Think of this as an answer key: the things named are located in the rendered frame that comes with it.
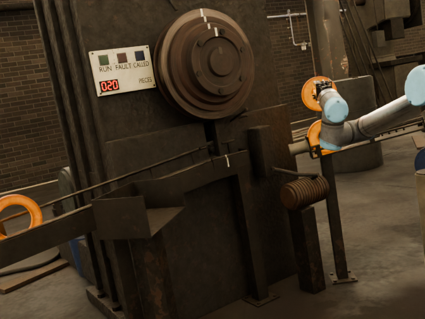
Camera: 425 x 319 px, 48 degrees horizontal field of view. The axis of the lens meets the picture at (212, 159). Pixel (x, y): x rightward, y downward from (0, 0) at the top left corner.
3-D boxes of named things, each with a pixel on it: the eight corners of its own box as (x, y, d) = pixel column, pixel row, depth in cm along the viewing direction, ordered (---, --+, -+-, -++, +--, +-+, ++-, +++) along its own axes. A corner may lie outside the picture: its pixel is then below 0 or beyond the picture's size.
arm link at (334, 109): (324, 125, 185) (326, 100, 180) (317, 114, 196) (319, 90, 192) (348, 125, 185) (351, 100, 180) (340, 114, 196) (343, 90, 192)
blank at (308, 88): (297, 82, 219) (298, 82, 215) (330, 71, 217) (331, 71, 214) (307, 114, 220) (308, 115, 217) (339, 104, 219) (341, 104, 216)
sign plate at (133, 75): (97, 96, 195) (88, 52, 192) (154, 87, 208) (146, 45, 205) (98, 96, 193) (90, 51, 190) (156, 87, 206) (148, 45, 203)
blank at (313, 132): (323, 158, 226) (324, 159, 222) (300, 135, 224) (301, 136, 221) (347, 135, 223) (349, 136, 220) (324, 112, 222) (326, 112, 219)
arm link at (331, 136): (351, 149, 193) (354, 121, 188) (327, 154, 189) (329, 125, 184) (337, 141, 201) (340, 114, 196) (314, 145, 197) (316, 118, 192)
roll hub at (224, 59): (192, 100, 196) (180, 32, 192) (246, 91, 210) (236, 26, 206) (199, 100, 191) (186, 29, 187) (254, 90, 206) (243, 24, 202)
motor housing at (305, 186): (292, 290, 228) (276, 183, 221) (325, 275, 240) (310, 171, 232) (311, 298, 217) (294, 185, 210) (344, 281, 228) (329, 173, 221)
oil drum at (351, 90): (311, 171, 493) (299, 85, 480) (350, 159, 523) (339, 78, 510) (356, 175, 442) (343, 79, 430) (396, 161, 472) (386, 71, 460)
